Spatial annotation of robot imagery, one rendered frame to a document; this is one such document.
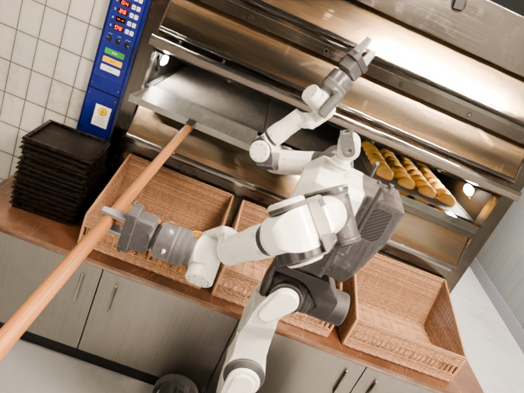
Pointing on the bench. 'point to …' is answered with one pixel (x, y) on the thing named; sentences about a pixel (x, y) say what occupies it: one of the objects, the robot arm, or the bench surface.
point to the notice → (100, 116)
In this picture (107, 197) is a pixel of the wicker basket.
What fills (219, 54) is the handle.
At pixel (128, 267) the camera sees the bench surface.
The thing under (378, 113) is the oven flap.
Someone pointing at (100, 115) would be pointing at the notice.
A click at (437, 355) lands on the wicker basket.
